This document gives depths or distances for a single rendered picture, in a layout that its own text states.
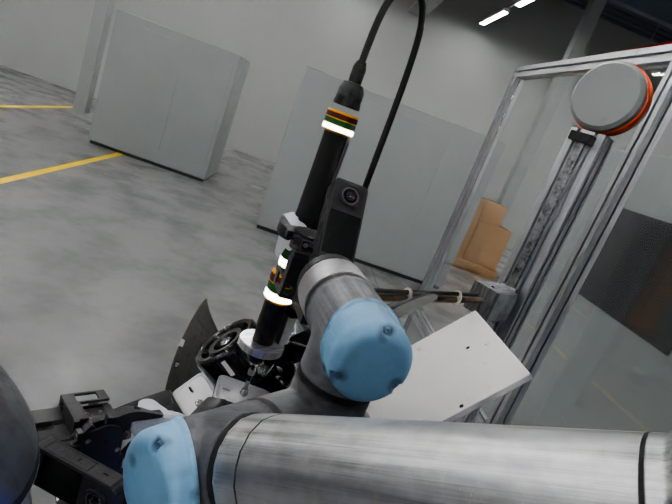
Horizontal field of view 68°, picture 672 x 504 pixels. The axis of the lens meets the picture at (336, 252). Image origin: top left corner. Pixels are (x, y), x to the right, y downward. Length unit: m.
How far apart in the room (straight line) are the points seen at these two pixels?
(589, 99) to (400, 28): 11.87
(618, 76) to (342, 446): 1.10
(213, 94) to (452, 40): 7.15
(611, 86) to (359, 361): 0.99
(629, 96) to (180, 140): 7.15
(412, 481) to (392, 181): 6.03
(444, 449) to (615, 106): 1.07
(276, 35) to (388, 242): 7.67
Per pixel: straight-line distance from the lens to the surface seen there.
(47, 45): 14.33
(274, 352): 0.75
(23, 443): 0.36
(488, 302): 1.17
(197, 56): 7.89
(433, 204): 6.39
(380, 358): 0.41
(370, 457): 0.27
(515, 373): 0.91
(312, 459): 0.30
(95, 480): 0.63
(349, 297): 0.44
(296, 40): 12.88
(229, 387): 0.82
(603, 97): 1.27
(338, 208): 0.57
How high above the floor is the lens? 1.64
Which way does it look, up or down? 14 degrees down
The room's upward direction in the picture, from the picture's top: 21 degrees clockwise
